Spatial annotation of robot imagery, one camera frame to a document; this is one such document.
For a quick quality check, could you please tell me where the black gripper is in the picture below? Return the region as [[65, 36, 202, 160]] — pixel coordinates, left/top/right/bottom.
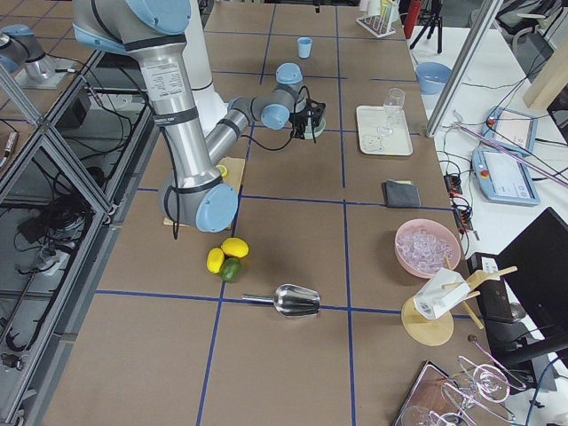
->
[[290, 99, 326, 144]]

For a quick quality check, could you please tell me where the green bowl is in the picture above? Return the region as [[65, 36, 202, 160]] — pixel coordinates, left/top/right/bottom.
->
[[296, 118, 327, 140]]

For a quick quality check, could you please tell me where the light blue plastic cup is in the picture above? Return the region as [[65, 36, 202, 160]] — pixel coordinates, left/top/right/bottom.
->
[[297, 36, 312, 59]]

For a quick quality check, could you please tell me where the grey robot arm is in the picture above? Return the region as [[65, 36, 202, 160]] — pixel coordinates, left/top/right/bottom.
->
[[1, 24, 59, 89], [73, 1, 326, 233]]

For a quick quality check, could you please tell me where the blue basin bowl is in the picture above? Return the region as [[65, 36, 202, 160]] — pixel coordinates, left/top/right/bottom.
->
[[415, 62, 452, 95]]

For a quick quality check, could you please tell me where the pink bowl with ice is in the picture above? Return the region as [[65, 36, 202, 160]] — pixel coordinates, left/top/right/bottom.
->
[[394, 219, 462, 279]]

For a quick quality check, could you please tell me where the steel ice scoop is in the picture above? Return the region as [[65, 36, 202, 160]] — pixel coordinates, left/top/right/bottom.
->
[[241, 284, 320, 318]]

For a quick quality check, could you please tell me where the cream bear tray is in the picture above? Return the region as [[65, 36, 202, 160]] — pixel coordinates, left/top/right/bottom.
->
[[356, 106, 414, 156]]

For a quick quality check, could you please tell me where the wooden cutting board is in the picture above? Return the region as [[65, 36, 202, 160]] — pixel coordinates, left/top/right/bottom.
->
[[158, 157, 245, 233]]

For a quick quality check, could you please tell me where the clear wine glass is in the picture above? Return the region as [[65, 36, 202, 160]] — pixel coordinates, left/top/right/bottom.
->
[[378, 87, 406, 137]]

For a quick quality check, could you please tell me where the lemon half slice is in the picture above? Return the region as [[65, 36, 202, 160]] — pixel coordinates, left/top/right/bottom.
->
[[217, 164, 228, 178]]

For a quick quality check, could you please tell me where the grey folded cloth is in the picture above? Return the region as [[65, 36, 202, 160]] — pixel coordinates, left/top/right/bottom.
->
[[382, 179, 422, 209]]

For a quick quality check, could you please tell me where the yellow lemon upper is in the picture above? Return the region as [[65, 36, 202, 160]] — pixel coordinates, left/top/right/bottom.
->
[[220, 237, 249, 258]]

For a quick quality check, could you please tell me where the yellow lemon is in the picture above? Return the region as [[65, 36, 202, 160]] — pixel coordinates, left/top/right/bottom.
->
[[206, 248, 225, 274], [220, 237, 249, 258]]

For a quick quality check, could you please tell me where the red cylinder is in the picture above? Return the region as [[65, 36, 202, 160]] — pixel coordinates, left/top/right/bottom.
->
[[403, 0, 422, 40]]

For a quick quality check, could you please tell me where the green lime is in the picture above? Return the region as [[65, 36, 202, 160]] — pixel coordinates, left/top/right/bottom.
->
[[218, 257, 241, 282]]

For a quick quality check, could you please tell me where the yellow lemon lower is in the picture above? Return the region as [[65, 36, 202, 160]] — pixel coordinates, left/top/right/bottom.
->
[[206, 248, 225, 274]]

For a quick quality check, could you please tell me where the black tripod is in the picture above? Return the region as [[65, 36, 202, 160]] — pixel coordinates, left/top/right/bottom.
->
[[409, 0, 444, 54]]

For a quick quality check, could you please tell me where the blue teach pendant far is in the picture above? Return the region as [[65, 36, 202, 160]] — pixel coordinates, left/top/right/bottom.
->
[[482, 106, 538, 156]]

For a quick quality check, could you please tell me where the blue teach pendant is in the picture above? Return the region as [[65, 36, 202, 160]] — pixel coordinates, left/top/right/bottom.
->
[[471, 148, 540, 206], [482, 106, 538, 156]]

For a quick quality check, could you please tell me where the blue teach pendant near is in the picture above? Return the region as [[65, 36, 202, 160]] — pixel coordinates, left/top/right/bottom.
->
[[471, 148, 540, 206]]

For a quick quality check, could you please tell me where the white carton on stand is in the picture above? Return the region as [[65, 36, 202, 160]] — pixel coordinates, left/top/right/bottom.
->
[[413, 268, 470, 320]]

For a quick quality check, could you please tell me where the wooden mug stand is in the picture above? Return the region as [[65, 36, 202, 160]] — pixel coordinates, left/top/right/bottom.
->
[[401, 266, 517, 346]]

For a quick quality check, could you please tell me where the black monitor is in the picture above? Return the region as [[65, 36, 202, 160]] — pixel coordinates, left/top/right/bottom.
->
[[468, 207, 567, 367]]

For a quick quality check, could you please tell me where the glass rack with glasses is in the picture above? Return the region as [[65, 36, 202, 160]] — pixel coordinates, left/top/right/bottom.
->
[[391, 335, 527, 426]]

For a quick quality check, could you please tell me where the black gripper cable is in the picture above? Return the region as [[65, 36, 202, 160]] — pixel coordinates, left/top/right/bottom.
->
[[241, 86, 312, 152]]

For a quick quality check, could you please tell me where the aluminium frame post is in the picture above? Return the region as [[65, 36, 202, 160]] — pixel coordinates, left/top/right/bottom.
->
[[425, 0, 503, 138]]

